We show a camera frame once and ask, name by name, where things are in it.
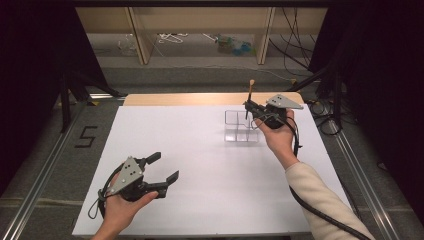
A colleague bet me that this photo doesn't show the hanging black cables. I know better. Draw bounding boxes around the hanging black cables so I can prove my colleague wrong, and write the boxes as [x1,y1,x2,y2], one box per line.
[268,7,322,78]

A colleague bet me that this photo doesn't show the hand-held gripper cable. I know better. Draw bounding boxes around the hand-held gripper cable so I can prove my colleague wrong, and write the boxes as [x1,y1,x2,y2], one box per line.
[87,163,129,221]
[258,112,372,240]

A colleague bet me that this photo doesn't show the black metal stand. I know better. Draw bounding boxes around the black metal stand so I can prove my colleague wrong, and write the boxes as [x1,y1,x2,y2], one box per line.
[285,63,345,129]
[59,68,122,134]

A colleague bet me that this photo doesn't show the clear plastic bag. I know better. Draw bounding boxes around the clear plastic bag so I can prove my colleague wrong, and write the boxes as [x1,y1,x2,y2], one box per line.
[116,33,138,57]

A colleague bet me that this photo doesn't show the metal floor rail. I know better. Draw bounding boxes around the metal floor rail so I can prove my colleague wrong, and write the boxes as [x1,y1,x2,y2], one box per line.
[328,119,403,240]
[0,99,92,240]

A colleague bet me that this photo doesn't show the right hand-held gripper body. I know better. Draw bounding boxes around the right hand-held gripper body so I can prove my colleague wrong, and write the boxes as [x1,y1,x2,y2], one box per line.
[254,94,304,130]

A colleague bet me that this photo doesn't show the person's right hand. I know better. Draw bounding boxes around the person's right hand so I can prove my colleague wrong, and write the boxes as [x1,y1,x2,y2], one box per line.
[254,109,300,170]

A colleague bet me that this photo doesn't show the white cord bundle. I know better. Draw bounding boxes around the white cord bundle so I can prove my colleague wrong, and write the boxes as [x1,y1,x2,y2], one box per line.
[157,32,189,45]

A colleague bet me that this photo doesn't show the person's left hand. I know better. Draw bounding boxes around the person's left hand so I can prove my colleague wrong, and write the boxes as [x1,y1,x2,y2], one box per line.
[97,173,160,233]

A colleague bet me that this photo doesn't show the colourful toy pile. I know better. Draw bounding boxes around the colourful toy pile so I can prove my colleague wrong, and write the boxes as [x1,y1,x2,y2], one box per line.
[214,33,257,57]

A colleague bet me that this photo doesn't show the light wooden shelf unit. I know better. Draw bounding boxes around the light wooden shelf unit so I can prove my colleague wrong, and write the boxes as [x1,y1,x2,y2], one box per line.
[75,7,329,66]

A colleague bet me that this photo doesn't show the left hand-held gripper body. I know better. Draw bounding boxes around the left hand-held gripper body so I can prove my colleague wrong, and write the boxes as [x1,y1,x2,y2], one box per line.
[106,156,168,203]

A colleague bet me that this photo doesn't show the right hand-held gripper cable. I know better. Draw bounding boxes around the right hand-held gripper cable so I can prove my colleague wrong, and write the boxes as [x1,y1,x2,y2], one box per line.
[258,112,372,240]

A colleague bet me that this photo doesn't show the white table cover sheet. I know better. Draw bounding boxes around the white table cover sheet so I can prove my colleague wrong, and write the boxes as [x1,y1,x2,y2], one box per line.
[72,103,351,238]

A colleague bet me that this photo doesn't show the coiled black floor cables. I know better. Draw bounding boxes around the coiled black floor cables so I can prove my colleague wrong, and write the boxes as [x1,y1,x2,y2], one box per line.
[307,99,345,137]

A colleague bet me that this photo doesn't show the clear plastic divided organizer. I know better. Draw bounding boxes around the clear plastic divided organizer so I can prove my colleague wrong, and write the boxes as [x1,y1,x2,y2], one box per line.
[223,109,264,143]

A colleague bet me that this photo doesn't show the left hand-held gripper cable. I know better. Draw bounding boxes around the left hand-held gripper cable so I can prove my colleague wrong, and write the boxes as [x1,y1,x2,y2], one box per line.
[87,163,129,221]

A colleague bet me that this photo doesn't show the light wooden table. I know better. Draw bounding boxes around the light wooden table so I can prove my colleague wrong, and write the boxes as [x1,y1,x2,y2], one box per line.
[123,92,305,107]

